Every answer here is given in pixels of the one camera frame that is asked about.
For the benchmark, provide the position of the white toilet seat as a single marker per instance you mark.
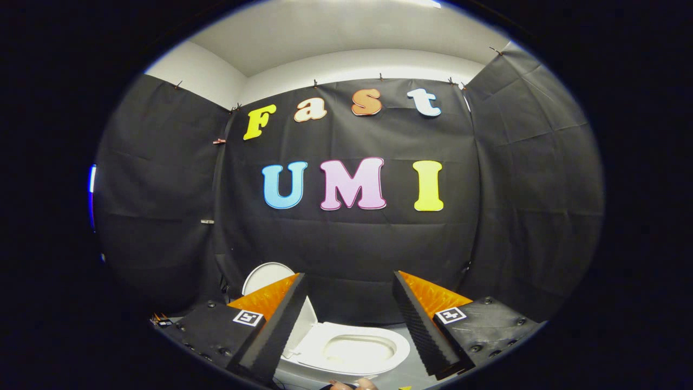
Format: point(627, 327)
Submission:
point(401, 346)

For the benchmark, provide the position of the black backdrop cloth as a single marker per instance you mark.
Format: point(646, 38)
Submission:
point(352, 244)

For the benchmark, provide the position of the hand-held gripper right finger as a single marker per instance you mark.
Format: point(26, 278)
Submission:
point(422, 330)

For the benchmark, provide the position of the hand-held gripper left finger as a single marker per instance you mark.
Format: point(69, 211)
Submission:
point(281, 330)

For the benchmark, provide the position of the small black device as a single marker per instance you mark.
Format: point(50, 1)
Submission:
point(164, 323)

